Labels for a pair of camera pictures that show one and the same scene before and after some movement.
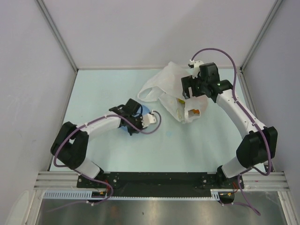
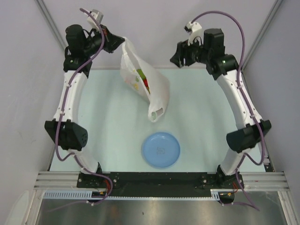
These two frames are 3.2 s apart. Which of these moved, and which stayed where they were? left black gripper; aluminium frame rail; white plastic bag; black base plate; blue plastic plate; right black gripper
Moved: blue plastic plate; left black gripper; white plastic bag; right black gripper
Stayed: aluminium frame rail; black base plate
